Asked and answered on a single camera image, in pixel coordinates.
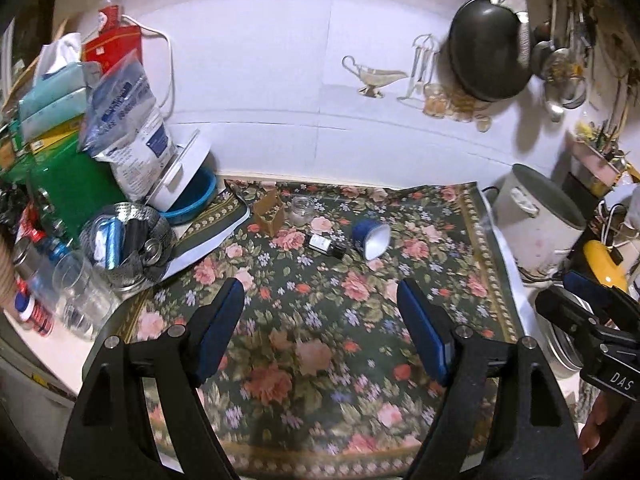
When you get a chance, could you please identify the red box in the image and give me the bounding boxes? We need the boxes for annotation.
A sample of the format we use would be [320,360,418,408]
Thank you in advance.
[81,0,142,74]

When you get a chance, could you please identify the red labelled can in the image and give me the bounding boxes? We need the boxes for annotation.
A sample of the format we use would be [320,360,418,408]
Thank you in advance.
[14,292,54,337]

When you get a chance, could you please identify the small dark labelled bottle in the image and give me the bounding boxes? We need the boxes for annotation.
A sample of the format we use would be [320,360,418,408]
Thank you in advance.
[306,234,346,260]

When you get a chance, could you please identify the amber glass cup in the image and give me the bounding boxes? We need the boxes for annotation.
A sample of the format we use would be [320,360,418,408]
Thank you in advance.
[423,84,449,119]

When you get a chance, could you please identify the white round lid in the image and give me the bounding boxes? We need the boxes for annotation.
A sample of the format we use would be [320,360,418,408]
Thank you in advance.
[144,130,210,212]

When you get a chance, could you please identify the gold gravy boat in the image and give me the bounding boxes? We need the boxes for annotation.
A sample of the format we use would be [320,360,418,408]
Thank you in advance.
[341,55,409,99]

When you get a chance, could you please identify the clear plastic jar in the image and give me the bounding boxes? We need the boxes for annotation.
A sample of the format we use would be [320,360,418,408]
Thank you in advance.
[288,195,314,226]

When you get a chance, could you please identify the metal utensil rack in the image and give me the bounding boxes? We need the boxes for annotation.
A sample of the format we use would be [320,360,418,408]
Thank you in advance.
[397,34,440,108]

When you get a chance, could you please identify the floral green tablecloth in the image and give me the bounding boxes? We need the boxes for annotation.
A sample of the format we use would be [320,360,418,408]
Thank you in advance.
[120,181,522,479]

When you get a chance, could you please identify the right hand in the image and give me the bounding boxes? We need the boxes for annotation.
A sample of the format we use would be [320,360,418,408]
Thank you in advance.
[579,392,612,454]

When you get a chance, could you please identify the green box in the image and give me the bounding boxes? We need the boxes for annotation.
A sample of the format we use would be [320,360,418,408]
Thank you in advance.
[3,134,126,246]

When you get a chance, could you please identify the black wok pan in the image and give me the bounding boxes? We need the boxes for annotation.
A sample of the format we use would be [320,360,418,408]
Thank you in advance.
[447,0,532,102]

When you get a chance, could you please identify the white rice cooker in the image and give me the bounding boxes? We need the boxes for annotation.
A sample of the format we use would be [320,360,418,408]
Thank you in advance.
[492,164,587,280]

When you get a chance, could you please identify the steel pot with lid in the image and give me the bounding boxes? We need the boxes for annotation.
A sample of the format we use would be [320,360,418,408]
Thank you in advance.
[532,289,582,379]

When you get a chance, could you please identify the clear drinking glass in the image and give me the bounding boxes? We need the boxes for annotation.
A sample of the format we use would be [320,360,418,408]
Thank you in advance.
[52,252,119,340]

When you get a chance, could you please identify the brown cardboard holder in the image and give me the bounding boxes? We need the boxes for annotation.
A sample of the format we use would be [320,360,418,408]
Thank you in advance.
[253,190,284,237]

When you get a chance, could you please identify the blue plastic basin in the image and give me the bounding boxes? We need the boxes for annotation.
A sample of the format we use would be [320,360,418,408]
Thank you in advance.
[160,166,217,226]

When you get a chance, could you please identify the hanging metal ladle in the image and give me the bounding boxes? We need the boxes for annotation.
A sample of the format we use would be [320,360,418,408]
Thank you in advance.
[530,0,568,124]

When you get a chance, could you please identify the teal tissue pack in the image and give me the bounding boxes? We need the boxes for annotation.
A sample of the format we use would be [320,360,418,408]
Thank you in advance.
[18,62,88,142]

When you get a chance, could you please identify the metal mesh basket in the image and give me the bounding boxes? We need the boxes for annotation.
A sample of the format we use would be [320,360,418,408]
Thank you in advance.
[80,202,176,292]

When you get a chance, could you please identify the blue paper cup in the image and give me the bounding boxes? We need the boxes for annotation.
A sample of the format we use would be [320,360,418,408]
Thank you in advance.
[352,219,390,261]

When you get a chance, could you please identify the blue white plastic bag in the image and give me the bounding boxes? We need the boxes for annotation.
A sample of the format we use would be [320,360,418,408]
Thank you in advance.
[78,52,176,202]

